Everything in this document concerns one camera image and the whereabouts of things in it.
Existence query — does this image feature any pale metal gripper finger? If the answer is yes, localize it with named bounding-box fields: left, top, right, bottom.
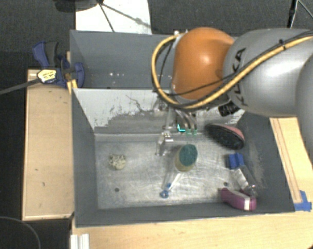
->
left=155, top=138, right=174, bottom=157
left=161, top=149, right=179, bottom=190

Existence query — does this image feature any green and yellow round sponge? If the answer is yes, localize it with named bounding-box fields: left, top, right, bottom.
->
left=174, top=144, right=198, bottom=173

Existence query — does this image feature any grey metal bin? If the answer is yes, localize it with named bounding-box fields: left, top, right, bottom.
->
left=68, top=29, right=296, bottom=228

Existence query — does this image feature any beige speckled lump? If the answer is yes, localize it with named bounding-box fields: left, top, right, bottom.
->
left=108, top=153, right=127, bottom=171

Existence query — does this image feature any black brush with pink back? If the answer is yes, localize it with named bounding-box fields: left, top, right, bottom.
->
left=204, top=122, right=246, bottom=151

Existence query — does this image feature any clear bottle with blue cap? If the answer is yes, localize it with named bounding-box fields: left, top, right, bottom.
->
left=225, top=153, right=258, bottom=196

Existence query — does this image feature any purple and white tool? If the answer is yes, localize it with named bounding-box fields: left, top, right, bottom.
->
left=218, top=187, right=258, bottom=212

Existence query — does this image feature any pale wood flat board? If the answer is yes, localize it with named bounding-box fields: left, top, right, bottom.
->
left=21, top=68, right=76, bottom=222

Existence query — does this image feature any clear stick with blue ring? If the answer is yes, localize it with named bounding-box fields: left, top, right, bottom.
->
left=159, top=174, right=183, bottom=199

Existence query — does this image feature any black cylinder on white bracket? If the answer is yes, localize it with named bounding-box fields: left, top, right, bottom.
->
left=206, top=98, right=241, bottom=118

